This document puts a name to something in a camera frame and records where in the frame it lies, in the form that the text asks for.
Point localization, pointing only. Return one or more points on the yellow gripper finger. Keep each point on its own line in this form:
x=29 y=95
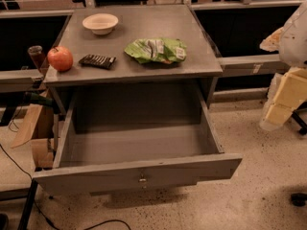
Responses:
x=286 y=94

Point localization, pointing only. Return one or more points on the red apple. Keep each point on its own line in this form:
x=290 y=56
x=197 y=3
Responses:
x=60 y=58

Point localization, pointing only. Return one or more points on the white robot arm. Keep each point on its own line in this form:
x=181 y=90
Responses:
x=290 y=40

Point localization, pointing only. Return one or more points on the open grey top drawer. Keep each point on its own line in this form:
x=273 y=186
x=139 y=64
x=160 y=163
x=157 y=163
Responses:
x=112 y=137

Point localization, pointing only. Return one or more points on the brass drawer knob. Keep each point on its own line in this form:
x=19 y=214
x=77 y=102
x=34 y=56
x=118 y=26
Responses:
x=142 y=179

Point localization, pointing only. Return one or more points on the black chair base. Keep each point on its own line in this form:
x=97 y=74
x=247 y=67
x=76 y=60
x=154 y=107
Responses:
x=299 y=199

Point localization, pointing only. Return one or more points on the green chip bag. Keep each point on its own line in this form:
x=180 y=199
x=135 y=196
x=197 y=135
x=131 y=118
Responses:
x=161 y=50

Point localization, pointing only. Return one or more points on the grey cabinet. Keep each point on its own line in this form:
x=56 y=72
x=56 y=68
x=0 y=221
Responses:
x=135 y=22

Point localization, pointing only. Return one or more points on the dark chocolate bar wrapper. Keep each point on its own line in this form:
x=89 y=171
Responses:
x=97 y=61

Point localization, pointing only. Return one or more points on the white bowl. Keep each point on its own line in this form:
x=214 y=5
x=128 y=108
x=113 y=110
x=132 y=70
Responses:
x=100 y=23

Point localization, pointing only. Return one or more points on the cardboard box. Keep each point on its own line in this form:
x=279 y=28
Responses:
x=36 y=130

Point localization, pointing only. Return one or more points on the green tool handle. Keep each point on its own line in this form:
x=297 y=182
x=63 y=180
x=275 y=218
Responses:
x=34 y=98

